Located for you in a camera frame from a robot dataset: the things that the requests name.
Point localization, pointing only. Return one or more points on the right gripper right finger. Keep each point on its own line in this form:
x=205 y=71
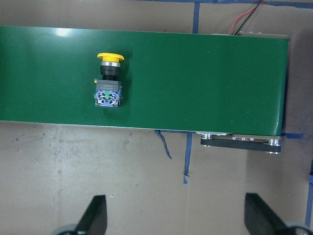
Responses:
x=259 y=218

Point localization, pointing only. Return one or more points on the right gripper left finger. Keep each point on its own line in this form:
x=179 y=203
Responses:
x=94 y=221

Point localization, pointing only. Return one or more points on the yellow push button switch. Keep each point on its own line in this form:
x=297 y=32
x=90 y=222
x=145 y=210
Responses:
x=108 y=91

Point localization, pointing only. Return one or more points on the brown paper table cover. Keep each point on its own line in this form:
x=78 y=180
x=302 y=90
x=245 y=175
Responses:
x=49 y=173

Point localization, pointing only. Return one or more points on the green conveyor belt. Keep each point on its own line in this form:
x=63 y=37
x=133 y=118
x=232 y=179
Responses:
x=228 y=89

